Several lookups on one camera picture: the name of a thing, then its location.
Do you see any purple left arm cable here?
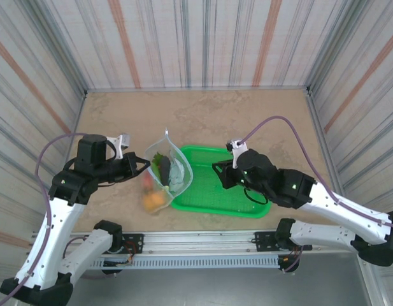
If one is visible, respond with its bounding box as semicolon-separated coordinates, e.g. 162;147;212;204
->
0;133;86;306

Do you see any grey metal shelf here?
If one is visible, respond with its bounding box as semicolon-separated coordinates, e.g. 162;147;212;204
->
29;254;374;306

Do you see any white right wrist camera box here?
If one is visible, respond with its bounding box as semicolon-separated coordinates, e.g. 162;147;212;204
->
225;138;248;170

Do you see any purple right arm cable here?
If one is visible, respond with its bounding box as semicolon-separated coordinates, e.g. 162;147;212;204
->
243;115;393;273

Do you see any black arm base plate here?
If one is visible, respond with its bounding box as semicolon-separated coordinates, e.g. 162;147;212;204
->
253;229;313;253
100;233;145;255

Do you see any clear zip-top bag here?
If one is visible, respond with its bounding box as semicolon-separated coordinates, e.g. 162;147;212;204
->
140;127;195;215

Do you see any aluminium frame bar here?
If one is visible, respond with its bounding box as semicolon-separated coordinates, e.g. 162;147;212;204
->
304;86;355;211
62;89;89;160

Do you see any orange bell pepper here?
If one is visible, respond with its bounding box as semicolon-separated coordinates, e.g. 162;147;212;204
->
143;190;168;214

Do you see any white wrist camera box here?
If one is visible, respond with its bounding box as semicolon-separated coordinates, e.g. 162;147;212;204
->
225;138;248;170
106;133;131;160

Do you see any aluminium mounting rail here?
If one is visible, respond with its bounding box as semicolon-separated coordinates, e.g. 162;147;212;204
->
30;227;373;256

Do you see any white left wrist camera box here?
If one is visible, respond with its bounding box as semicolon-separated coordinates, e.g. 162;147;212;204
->
106;133;131;160

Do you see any dark purple eggplant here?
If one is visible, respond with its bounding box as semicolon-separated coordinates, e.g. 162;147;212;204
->
160;156;172;186

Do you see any green plastic basket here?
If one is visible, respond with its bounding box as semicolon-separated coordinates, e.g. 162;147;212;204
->
169;145;273;219

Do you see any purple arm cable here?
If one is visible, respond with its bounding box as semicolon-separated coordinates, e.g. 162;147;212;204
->
243;115;393;273
0;133;86;306

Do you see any grey slotted cable duct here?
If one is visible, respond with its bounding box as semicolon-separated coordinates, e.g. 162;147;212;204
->
84;256;280;271

